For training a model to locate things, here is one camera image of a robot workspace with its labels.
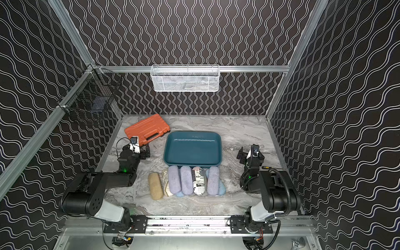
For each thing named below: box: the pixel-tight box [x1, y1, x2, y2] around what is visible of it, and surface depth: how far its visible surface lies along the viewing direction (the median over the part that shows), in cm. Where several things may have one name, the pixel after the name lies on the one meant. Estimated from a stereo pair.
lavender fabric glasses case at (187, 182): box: [180, 165, 194, 196], surface depth 85 cm
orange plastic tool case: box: [124, 113, 171, 147], surface depth 109 cm
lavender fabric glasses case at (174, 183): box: [168, 165, 182, 195], surface depth 84 cm
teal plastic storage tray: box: [163, 130, 223, 167], surface depth 103 cm
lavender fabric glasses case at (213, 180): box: [207, 166, 220, 196], surface depth 85 cm
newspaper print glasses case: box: [191, 166, 206, 196], surface depth 83 cm
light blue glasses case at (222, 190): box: [205, 168, 227, 196], surface depth 85 cm
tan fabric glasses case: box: [148, 171, 164, 201], surface depth 86 cm
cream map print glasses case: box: [159, 167, 173, 197], surface depth 87 cm
